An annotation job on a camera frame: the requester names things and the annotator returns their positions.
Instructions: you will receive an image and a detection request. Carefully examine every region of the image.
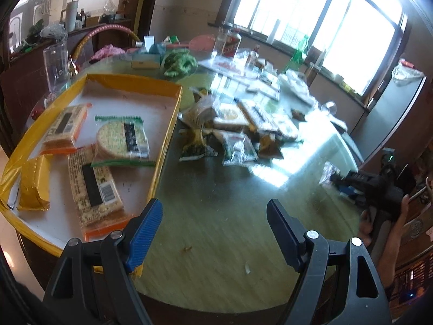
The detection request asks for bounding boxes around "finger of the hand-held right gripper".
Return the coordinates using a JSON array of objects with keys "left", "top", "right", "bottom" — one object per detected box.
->
[
  {"left": 339, "top": 186, "right": 360, "bottom": 205},
  {"left": 330, "top": 173, "right": 356, "bottom": 186}
]

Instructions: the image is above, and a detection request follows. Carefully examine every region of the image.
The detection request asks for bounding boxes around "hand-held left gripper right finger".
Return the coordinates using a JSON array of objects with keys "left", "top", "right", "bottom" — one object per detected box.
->
[{"left": 266, "top": 199, "right": 393, "bottom": 325}]

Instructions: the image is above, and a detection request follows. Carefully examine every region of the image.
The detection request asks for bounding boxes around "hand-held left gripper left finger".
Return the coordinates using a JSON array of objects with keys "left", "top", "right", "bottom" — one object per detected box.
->
[{"left": 42, "top": 198, "right": 163, "bottom": 325}]

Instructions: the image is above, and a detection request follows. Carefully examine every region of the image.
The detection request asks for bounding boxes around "pile of snack packets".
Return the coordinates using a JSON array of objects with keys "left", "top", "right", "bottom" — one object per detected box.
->
[{"left": 178, "top": 88, "right": 307, "bottom": 167}]

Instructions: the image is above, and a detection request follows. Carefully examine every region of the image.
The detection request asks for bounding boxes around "yellow cardboard tray box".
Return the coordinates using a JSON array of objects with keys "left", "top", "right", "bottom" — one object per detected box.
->
[{"left": 0, "top": 73, "right": 183, "bottom": 280}]

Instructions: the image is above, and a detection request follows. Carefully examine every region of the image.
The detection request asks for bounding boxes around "person's right forearm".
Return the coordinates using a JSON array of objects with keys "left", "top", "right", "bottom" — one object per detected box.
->
[{"left": 376, "top": 194, "right": 412, "bottom": 290}]

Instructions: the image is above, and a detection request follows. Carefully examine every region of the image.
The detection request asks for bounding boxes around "person's right hand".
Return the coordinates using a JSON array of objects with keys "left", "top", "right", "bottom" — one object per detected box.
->
[{"left": 359, "top": 206, "right": 377, "bottom": 246}]

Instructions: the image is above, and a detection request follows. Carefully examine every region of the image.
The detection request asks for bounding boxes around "orange barcode cracker packet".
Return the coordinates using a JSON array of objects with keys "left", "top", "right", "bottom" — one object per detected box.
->
[{"left": 67, "top": 145, "right": 135, "bottom": 242}]

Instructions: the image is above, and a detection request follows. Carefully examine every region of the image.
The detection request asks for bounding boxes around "wine glass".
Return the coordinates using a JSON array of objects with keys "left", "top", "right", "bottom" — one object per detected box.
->
[{"left": 320, "top": 101, "right": 339, "bottom": 117}]

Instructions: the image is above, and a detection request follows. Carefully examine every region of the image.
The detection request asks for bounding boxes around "green round cracker packet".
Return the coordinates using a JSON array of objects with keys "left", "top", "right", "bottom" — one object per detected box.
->
[{"left": 91, "top": 115, "right": 157, "bottom": 168}]

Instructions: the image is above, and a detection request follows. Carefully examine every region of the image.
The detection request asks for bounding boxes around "white plastic bag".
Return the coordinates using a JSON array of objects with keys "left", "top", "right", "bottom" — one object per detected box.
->
[{"left": 392, "top": 59, "right": 425, "bottom": 82}]

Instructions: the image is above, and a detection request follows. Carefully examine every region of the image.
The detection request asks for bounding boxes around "yellow snack packet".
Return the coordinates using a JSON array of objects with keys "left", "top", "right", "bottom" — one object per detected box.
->
[{"left": 17, "top": 154, "right": 54, "bottom": 211}]

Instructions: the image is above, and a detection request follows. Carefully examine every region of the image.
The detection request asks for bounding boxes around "orange square cracker packet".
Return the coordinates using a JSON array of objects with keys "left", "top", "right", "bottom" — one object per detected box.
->
[{"left": 39, "top": 103, "right": 93, "bottom": 155}]

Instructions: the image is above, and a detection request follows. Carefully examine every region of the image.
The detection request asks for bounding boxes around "green plastic bottle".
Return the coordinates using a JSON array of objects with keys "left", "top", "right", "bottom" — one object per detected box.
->
[{"left": 288, "top": 34, "right": 310, "bottom": 72}]

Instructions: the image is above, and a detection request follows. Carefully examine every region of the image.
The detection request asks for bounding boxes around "large window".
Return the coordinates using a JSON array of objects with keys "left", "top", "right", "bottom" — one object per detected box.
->
[{"left": 233, "top": 0, "right": 408, "bottom": 97}]

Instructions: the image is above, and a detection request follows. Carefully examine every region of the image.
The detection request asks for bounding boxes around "green knitted cloth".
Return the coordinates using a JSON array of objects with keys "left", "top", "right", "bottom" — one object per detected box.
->
[{"left": 161, "top": 49, "right": 198, "bottom": 79}]

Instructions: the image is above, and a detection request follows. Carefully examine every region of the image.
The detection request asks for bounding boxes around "teal tissue box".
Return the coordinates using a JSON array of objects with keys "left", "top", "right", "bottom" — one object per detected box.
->
[{"left": 131, "top": 36, "right": 167, "bottom": 70}]

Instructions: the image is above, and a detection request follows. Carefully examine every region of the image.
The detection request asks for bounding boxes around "clear glass jar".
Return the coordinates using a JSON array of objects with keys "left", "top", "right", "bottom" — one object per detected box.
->
[{"left": 214, "top": 26, "right": 231, "bottom": 55}]

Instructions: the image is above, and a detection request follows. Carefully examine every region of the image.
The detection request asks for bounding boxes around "pink cloth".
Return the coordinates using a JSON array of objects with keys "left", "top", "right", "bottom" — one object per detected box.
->
[{"left": 89, "top": 44, "right": 126, "bottom": 63}]

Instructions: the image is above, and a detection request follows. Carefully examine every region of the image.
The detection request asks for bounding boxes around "clear plastic cup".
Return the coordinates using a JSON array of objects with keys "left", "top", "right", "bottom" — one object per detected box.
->
[{"left": 42, "top": 42, "right": 70, "bottom": 99}]

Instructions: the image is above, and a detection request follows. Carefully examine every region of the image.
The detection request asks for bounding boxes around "wooden sideboard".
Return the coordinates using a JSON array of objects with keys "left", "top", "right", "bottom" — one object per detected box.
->
[{"left": 0, "top": 16, "right": 139, "bottom": 150}]

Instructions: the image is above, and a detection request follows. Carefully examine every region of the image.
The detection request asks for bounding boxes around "white tumbler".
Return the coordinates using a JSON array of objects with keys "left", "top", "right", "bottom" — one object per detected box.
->
[{"left": 61, "top": 1, "right": 79, "bottom": 33}]

